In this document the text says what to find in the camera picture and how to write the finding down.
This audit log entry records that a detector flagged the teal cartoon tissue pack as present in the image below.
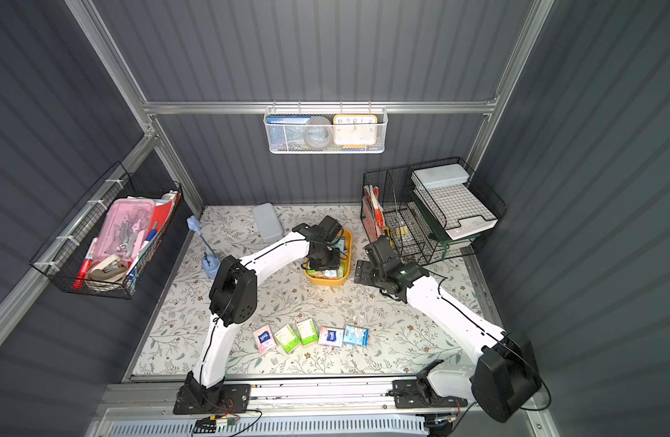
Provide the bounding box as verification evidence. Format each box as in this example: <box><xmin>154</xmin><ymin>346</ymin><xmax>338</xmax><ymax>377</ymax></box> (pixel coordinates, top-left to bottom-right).
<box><xmin>334</xmin><ymin>238</ymin><xmax>349</xmax><ymax>256</ymax></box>

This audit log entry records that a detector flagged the yellow storage box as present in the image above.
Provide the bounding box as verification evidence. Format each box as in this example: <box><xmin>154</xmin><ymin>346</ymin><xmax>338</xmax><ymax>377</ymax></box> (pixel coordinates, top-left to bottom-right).
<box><xmin>303</xmin><ymin>228</ymin><xmax>354</xmax><ymax>287</ymax></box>

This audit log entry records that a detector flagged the light blue tissue pack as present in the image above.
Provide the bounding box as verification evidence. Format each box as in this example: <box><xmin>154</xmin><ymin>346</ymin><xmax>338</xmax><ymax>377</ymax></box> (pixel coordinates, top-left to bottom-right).
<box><xmin>343</xmin><ymin>325</ymin><xmax>369</xmax><ymax>347</ymax></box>

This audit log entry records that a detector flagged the pink tissue pack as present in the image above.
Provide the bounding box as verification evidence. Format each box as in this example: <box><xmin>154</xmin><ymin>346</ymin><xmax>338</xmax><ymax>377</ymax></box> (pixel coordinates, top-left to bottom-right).
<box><xmin>253</xmin><ymin>325</ymin><xmax>277</xmax><ymax>355</ymax></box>
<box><xmin>323</xmin><ymin>269</ymin><xmax>340</xmax><ymax>279</ymax></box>
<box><xmin>318</xmin><ymin>327</ymin><xmax>344</xmax><ymax>348</ymax></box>

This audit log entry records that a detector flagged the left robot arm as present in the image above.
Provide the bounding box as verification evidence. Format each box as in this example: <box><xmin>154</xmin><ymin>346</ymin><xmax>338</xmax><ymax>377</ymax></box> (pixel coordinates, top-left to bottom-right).
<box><xmin>185</xmin><ymin>225</ymin><xmax>342</xmax><ymax>391</ymax></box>

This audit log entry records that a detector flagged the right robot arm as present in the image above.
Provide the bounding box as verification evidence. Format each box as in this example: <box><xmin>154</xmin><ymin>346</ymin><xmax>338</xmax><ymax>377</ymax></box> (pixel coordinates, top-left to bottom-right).
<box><xmin>354</xmin><ymin>260</ymin><xmax>542</xmax><ymax>422</ymax></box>

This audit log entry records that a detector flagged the blue box in basket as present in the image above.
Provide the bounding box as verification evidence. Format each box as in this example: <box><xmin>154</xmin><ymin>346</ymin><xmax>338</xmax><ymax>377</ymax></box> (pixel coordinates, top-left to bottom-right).
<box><xmin>265</xmin><ymin>115</ymin><xmax>311</xmax><ymax>153</ymax></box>

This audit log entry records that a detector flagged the white plastic case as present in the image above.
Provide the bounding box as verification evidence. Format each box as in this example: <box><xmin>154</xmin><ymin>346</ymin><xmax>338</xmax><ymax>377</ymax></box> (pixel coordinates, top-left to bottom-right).
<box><xmin>253</xmin><ymin>202</ymin><xmax>284</xmax><ymax>244</ymax></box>

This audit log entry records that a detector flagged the white paper stack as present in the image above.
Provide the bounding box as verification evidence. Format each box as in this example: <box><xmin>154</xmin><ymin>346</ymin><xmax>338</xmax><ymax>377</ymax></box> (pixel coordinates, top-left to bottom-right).
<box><xmin>411</xmin><ymin>163</ymin><xmax>498</xmax><ymax>240</ymax></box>

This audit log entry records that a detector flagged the blue brush holder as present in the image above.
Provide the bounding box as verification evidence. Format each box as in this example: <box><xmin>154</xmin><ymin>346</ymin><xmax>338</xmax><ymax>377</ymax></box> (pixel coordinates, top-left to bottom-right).
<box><xmin>187</xmin><ymin>216</ymin><xmax>220</xmax><ymax>280</ymax></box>

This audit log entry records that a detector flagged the grey tape roll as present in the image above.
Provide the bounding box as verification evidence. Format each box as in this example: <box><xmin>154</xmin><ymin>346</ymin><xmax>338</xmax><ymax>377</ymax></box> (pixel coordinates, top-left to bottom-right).
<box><xmin>303</xmin><ymin>116</ymin><xmax>332</xmax><ymax>150</ymax></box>

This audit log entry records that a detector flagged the yellow alarm clock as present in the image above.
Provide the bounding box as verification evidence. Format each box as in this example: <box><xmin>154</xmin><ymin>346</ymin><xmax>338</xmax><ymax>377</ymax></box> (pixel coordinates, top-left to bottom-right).
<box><xmin>332</xmin><ymin>114</ymin><xmax>379</xmax><ymax>149</ymax></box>

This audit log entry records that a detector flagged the pink pencil case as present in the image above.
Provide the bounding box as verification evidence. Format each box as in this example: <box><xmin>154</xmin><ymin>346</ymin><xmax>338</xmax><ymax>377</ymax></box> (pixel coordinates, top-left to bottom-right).
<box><xmin>94</xmin><ymin>198</ymin><xmax>156</xmax><ymax>261</ymax></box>

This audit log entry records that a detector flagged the red marker pen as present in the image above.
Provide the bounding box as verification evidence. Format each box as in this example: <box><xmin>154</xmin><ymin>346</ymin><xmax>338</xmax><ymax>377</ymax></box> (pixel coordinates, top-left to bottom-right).
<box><xmin>72</xmin><ymin>237</ymin><xmax>98</xmax><ymax>291</ymax></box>

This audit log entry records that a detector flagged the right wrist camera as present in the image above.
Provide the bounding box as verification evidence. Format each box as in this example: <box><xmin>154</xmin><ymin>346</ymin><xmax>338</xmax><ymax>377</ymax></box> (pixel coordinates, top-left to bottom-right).
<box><xmin>365</xmin><ymin>235</ymin><xmax>400</xmax><ymax>269</ymax></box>

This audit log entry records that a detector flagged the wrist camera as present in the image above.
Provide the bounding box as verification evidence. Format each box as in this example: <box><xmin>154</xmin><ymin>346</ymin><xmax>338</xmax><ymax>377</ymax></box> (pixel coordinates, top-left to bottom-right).
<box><xmin>318</xmin><ymin>216</ymin><xmax>342</xmax><ymax>243</ymax></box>
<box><xmin>365</xmin><ymin>235</ymin><xmax>400</xmax><ymax>269</ymax></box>

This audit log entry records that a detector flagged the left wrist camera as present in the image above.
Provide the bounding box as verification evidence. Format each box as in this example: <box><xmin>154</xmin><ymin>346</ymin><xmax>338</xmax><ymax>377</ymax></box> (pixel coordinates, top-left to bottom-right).
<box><xmin>318</xmin><ymin>216</ymin><xmax>342</xmax><ymax>243</ymax></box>

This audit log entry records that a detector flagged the black wire desk organizer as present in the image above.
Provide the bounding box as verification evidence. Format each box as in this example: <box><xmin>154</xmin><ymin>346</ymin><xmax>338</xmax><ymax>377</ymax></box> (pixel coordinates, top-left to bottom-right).
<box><xmin>360</xmin><ymin>157</ymin><xmax>507</xmax><ymax>265</ymax></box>

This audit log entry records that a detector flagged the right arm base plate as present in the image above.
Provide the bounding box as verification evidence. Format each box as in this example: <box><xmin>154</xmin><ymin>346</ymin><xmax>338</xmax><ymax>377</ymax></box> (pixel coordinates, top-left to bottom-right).
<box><xmin>387</xmin><ymin>379</ymin><xmax>469</xmax><ymax>410</ymax></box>

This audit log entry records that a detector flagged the white wire wall basket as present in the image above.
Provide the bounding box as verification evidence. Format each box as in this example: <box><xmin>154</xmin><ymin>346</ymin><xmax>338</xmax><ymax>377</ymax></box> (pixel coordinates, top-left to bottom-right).
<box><xmin>263</xmin><ymin>107</ymin><xmax>389</xmax><ymax>155</ymax></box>

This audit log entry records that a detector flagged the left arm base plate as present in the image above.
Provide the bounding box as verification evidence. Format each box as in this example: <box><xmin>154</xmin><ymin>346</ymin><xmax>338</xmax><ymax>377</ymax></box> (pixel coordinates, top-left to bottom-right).
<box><xmin>173</xmin><ymin>384</ymin><xmax>251</xmax><ymax>415</ymax></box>

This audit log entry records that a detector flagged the black wire side basket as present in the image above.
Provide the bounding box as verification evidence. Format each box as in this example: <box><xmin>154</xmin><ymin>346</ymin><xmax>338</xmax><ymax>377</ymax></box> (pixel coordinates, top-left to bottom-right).
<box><xmin>31</xmin><ymin>163</ymin><xmax>183</xmax><ymax>300</ymax></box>

